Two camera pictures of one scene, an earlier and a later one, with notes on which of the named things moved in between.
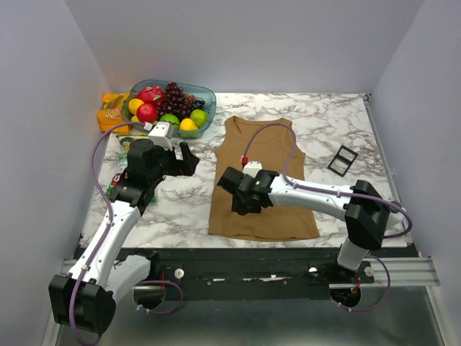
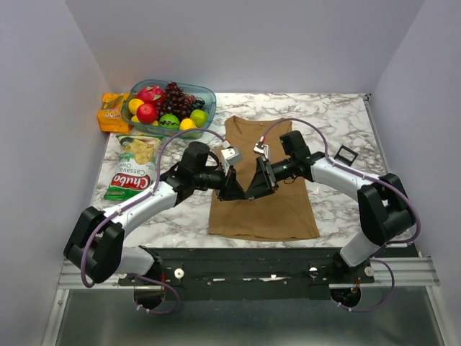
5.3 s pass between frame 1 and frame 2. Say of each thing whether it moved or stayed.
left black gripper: moved
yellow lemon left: stayed
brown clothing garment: stayed
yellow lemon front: stayed
